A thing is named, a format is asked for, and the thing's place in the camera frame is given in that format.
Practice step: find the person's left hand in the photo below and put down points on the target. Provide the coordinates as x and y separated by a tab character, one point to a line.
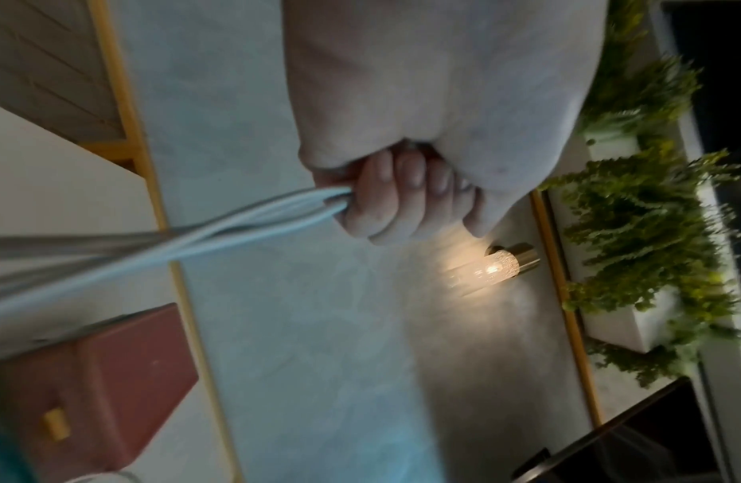
442	85

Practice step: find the pink and green drawer box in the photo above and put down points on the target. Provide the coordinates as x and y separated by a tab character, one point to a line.
107	377

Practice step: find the green plants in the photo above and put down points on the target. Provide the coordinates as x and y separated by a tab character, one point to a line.
645	226

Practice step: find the white planter box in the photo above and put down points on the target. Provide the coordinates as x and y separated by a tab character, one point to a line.
615	325

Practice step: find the yellow mesh fence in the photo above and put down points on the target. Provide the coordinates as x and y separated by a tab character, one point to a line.
48	70

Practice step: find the white table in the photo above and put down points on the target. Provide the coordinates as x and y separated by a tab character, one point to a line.
48	188

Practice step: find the glass wall lamp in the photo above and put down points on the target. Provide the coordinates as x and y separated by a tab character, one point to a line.
495	269

